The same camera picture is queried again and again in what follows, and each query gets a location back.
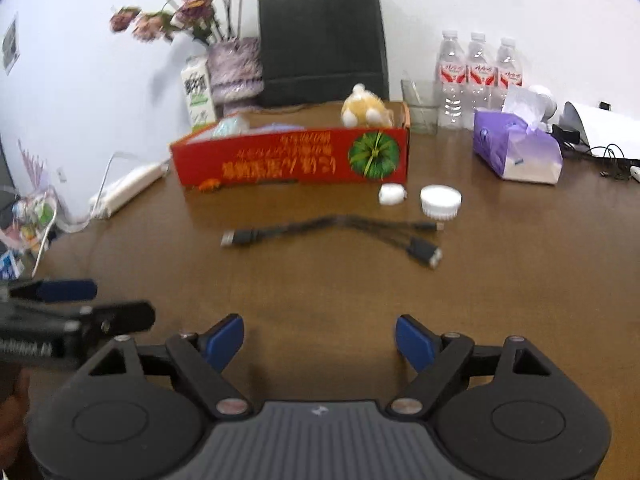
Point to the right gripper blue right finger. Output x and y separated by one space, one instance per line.
441 366

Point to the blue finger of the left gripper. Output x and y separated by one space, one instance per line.
118 319
51 290

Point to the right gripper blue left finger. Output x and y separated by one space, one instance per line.
196 364

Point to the white round ribbed cap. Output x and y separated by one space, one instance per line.
440 202

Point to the small white round case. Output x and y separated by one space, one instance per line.
391 194

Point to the yellow white plush toy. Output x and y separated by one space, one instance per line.
364 108

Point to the person's left hand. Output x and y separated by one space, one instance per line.
13 414

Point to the white power bank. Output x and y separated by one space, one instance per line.
123 190

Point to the red cardboard box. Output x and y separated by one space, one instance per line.
326 152

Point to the purple tissue pack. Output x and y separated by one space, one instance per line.
514 141

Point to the green white milk carton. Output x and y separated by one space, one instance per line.
197 92

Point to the clear drinking glass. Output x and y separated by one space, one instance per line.
421 97

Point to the middle water bottle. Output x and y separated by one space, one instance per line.
481 73

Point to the water bottle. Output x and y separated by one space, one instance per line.
509 68
481 73
451 80

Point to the purple white ceramic vase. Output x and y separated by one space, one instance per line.
235 74

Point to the white device on right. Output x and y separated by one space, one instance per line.
599 132

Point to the right water bottle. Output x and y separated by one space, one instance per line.
509 68

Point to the left water bottle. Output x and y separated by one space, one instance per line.
451 80

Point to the dried pink flower bouquet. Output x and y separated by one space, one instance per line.
205 21

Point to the black paper shopping bag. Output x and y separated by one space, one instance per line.
315 51

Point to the wire storage rack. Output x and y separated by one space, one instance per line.
27 222

